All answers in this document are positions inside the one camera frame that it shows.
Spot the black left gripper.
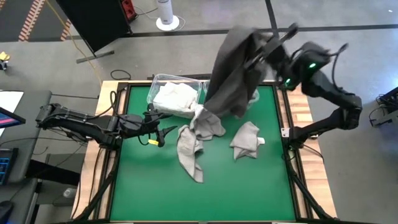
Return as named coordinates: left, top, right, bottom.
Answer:
left=141, top=112, right=178, bottom=148

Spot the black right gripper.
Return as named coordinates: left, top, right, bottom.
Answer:
left=244, top=22, right=300, bottom=78

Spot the cream striped towel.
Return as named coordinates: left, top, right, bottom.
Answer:
left=152, top=82, right=187, bottom=110

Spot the plain white towel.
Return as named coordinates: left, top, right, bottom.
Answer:
left=174, top=88, right=199, bottom=113

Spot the dark gray knit towel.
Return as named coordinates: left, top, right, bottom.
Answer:
left=203, top=26, right=269, bottom=119

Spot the small grey cloth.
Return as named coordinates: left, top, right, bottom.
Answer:
left=229, top=121, right=266, bottom=161

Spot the clear plastic bin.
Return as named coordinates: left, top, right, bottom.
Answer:
left=202, top=80, right=261, bottom=110
left=146, top=73, right=203, bottom=119

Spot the green table mat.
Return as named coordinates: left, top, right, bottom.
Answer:
left=109, top=85, right=297, bottom=222

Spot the black diagonal strut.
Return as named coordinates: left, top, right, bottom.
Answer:
left=73, top=149, right=121, bottom=222
left=285, top=152, right=336, bottom=221

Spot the metal panel foot bar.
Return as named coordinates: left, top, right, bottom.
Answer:
left=76, top=50, right=116, bottom=65

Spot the white tower fan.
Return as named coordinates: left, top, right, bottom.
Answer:
left=155, top=0, right=181, bottom=32

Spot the red box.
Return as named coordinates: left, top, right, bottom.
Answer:
left=121, top=0, right=138, bottom=22

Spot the black standing panel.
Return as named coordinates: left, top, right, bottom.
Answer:
left=55, top=0, right=132, bottom=54

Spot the gray desk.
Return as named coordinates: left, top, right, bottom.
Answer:
left=0, top=90, right=53, bottom=224

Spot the white paper sheet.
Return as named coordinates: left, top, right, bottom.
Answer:
left=0, top=90, right=25, bottom=138

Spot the lit computer screen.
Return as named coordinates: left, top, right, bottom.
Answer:
left=0, top=106, right=27, bottom=129

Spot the backlit keyboard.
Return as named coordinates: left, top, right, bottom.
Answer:
left=0, top=147, right=19, bottom=187

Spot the black computer mouse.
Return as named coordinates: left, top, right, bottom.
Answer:
left=0, top=200, right=15, bottom=224

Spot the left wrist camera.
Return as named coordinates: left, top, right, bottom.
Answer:
left=146, top=103, right=160, bottom=116

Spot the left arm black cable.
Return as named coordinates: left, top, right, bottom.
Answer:
left=93, top=90, right=118, bottom=121

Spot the black table frame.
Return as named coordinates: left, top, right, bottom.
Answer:
left=70, top=80, right=339, bottom=224

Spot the black floor cable loop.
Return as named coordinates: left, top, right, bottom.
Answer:
left=110, top=69, right=132, bottom=82

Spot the black equipment with cables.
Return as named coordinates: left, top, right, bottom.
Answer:
left=369, top=86, right=398, bottom=128

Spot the yellow cable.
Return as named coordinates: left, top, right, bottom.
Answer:
left=45, top=0, right=104, bottom=81

